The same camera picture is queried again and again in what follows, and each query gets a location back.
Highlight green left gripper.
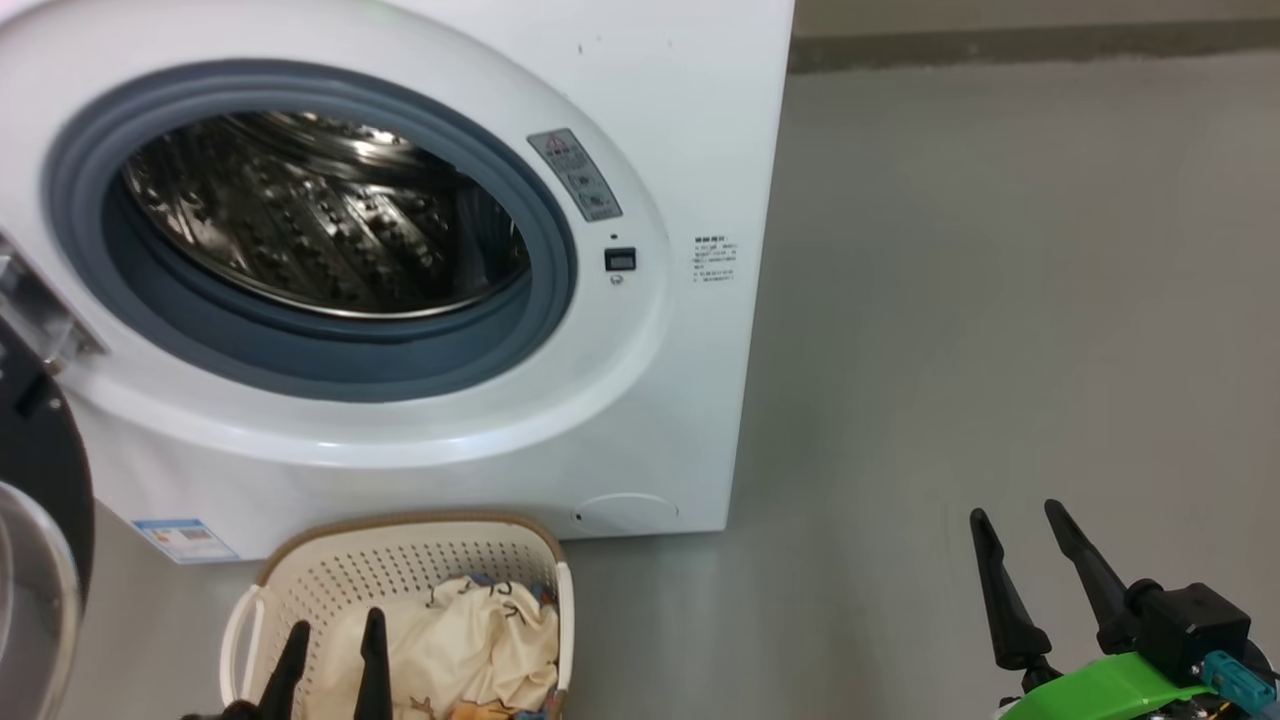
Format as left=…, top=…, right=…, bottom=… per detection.
left=182, top=607, right=393, bottom=720

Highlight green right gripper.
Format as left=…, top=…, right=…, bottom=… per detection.
left=969, top=499, right=1229, bottom=720

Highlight cream cartoon print cloth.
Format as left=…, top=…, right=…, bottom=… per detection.
left=330, top=575, right=561, bottom=720

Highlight blue orange print garment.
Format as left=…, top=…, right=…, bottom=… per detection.
left=450, top=572, right=559, bottom=720

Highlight black round glass washer door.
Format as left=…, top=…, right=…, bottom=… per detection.
left=0, top=315, right=96, bottom=720

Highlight cream perforated laundry basket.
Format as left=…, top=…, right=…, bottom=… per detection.
left=219, top=512, right=575, bottom=720

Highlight grey rubber door gasket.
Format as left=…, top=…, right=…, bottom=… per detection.
left=42, top=60, right=579, bottom=404

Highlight white front-load washing machine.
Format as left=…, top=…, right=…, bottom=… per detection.
left=0, top=0, right=797, bottom=566

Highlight metal door hinge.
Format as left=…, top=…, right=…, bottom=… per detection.
left=0, top=235, right=106, bottom=376

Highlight blue energy label sticker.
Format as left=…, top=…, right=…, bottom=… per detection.
left=132, top=517, right=241, bottom=565

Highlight round white filter cover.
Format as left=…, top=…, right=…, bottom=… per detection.
left=573, top=492, right=681, bottom=535

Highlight steel washer drum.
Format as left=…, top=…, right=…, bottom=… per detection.
left=120, top=110, right=531, bottom=321

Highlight grey warning sticker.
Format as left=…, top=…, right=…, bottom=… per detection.
left=527, top=128, right=623, bottom=223

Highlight teal cable connector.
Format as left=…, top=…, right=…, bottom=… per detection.
left=1200, top=650, right=1279, bottom=713

